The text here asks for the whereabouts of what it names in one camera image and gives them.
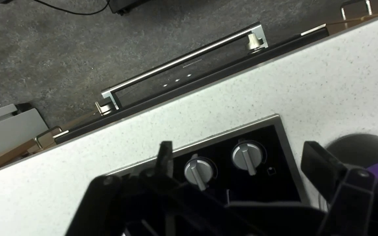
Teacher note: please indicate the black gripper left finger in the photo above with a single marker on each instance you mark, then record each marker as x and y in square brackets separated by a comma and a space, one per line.
[166, 159]

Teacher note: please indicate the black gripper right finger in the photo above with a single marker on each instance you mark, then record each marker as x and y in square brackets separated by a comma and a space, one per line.
[322, 171]

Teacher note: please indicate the silver cooktop knob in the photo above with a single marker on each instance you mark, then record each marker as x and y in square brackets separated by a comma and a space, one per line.
[199, 171]
[248, 158]

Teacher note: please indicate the black mug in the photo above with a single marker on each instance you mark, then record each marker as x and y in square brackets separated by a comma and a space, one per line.
[364, 148]

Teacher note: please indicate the black glass cooktop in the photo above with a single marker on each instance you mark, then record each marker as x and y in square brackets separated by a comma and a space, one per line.
[224, 144]

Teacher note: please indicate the black oven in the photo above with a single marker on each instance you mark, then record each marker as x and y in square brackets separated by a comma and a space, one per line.
[206, 66]

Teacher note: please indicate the grey metal panel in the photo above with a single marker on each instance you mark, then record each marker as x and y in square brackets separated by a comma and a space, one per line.
[10, 135]

